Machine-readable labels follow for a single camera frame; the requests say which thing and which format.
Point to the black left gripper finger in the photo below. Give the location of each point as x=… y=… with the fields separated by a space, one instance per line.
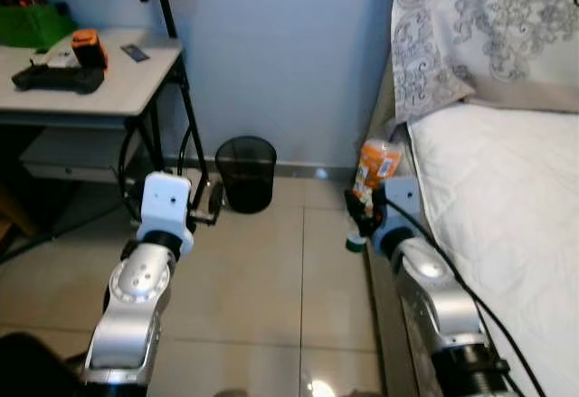
x=216 y=203

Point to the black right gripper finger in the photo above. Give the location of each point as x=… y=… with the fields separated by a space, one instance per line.
x=357 y=205

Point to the orange drink plastic bottle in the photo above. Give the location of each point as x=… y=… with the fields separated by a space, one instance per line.
x=378 y=162

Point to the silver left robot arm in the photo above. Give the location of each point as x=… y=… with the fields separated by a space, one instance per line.
x=136 y=297

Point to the black mesh trash bin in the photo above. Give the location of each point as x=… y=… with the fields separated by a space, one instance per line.
x=246 y=175

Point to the white quilted mattress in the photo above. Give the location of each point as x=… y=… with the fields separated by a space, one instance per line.
x=507 y=252

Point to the white drawer unit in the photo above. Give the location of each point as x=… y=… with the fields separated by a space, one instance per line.
x=72 y=153

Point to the white desk black legs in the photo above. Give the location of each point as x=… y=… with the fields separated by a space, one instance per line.
x=118 y=89

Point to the dark phone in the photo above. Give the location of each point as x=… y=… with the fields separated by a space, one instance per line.
x=136 y=53

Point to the black metal pole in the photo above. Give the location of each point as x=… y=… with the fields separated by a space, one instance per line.
x=168 y=17

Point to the orange black battery pack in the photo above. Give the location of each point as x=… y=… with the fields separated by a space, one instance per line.
x=89 y=46

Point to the black chair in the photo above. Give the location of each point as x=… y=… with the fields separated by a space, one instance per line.
x=32 y=370

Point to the white grey patterned cushion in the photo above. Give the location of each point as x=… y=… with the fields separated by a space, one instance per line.
x=488 y=17

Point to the green bag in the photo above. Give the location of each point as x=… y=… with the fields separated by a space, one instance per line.
x=32 y=26

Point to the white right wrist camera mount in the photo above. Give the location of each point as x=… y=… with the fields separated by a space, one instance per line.
x=403 y=200

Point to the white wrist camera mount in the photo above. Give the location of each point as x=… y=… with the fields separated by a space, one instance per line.
x=403 y=200
x=167 y=203

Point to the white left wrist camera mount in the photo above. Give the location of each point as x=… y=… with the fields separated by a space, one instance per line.
x=167 y=203

